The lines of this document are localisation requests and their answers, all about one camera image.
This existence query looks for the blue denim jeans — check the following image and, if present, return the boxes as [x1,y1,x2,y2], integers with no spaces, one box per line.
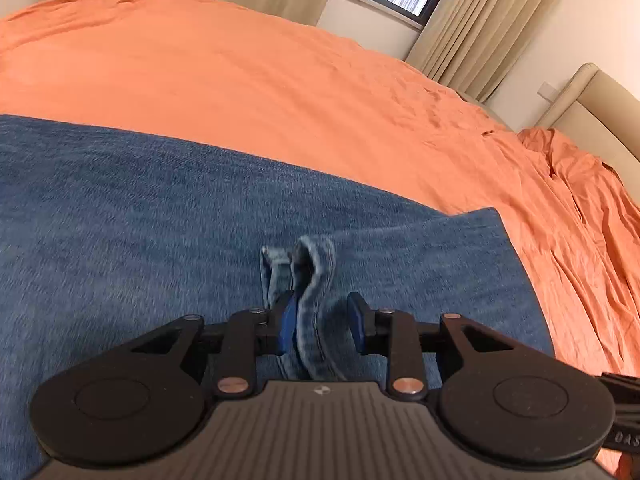
[1,116,553,479]

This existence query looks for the beige nightstand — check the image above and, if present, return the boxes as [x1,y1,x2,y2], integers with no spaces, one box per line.
[456,90,512,132]

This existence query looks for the orange bed sheet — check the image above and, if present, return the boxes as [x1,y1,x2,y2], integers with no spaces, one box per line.
[1,0,639,375]

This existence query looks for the beige upholstered headboard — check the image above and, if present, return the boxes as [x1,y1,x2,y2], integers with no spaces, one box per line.
[537,63,640,197]

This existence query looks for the beige right curtain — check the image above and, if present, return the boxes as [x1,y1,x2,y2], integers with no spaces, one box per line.
[406,0,560,102]

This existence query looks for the white wall socket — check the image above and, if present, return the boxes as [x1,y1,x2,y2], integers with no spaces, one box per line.
[537,81,559,103]

